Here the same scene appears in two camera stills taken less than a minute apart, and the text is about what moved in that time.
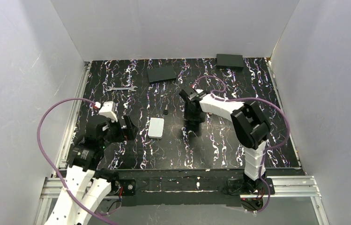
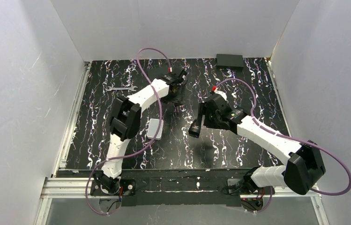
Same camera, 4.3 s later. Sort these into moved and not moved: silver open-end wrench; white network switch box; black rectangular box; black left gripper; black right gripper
Moved: black left gripper; black right gripper
Not moved: silver open-end wrench; white network switch box; black rectangular box
